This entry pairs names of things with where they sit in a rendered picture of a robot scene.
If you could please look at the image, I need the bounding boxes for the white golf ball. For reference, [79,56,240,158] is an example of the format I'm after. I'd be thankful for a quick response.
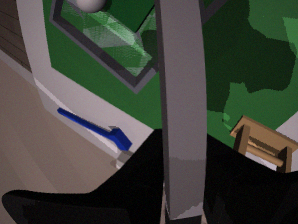
[76,0,108,14]

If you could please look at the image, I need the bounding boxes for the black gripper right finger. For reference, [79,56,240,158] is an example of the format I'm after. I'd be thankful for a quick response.
[202,135,298,224]

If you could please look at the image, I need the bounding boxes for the green flat mat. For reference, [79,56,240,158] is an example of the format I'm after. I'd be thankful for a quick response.
[43,0,298,149]

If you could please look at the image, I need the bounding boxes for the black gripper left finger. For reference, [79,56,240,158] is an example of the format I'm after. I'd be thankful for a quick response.
[1,129,164,224]

